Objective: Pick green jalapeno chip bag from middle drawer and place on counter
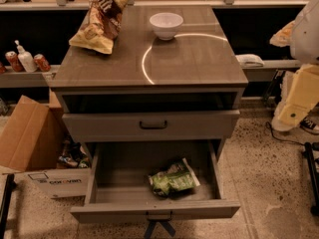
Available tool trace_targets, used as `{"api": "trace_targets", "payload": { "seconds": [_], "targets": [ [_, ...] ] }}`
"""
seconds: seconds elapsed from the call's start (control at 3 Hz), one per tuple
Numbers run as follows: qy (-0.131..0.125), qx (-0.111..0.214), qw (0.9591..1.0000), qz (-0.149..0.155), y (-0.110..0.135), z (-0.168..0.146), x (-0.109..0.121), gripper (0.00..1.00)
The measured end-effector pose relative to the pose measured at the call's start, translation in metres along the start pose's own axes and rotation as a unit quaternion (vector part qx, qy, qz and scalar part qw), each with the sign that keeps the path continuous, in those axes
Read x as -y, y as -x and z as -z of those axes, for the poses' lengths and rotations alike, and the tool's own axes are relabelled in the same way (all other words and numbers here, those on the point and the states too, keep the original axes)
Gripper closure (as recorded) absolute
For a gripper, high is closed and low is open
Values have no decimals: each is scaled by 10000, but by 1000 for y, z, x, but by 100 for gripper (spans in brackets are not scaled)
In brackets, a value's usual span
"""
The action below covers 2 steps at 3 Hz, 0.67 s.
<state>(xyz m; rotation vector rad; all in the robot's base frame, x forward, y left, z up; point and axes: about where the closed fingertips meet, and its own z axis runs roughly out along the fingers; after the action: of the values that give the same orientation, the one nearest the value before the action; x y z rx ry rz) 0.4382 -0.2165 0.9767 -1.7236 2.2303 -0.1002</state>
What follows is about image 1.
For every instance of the green jalapeno chip bag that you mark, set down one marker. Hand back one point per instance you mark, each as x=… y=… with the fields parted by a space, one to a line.
x=178 y=177

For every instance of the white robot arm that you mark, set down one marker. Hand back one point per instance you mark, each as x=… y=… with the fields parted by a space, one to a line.
x=299 y=90

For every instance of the grey drawer cabinet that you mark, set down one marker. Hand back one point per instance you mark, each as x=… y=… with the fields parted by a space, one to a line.
x=196 y=71

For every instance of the closed grey upper drawer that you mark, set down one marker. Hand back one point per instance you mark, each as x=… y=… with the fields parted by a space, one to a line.
x=150 y=126

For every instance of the open grey lower drawer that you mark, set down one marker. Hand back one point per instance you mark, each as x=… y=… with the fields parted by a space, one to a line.
x=119 y=188

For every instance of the brown yellow chip bag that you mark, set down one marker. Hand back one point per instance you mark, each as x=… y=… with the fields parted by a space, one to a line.
x=102 y=26

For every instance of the white bowl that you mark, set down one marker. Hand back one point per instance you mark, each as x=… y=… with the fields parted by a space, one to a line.
x=165 y=25

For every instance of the white folded cloth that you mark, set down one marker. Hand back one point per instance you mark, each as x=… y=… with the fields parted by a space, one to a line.
x=249 y=60

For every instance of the white caravan box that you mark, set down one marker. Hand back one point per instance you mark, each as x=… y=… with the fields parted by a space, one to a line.
x=59 y=183

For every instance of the red soda can right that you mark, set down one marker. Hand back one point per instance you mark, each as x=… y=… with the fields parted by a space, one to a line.
x=42 y=63

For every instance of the red soda can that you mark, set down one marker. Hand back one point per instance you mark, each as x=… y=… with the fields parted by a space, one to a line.
x=13 y=60
x=42 y=63

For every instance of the brown cardboard box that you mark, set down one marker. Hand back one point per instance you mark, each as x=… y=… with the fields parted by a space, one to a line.
x=32 y=137

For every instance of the white pump bottle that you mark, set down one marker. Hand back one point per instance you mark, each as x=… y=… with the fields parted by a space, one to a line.
x=26 y=59

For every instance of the black white sneaker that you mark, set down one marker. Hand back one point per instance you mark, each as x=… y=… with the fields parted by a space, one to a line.
x=310 y=126

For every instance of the red soda can left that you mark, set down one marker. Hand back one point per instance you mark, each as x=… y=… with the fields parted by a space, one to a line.
x=13 y=60

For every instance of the black stand right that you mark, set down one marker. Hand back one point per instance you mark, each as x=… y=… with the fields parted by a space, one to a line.
x=308 y=154

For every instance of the black stand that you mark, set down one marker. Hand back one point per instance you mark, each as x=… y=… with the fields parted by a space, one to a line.
x=5 y=204
x=308 y=154

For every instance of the black stand left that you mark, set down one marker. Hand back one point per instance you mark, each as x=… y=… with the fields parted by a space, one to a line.
x=5 y=204

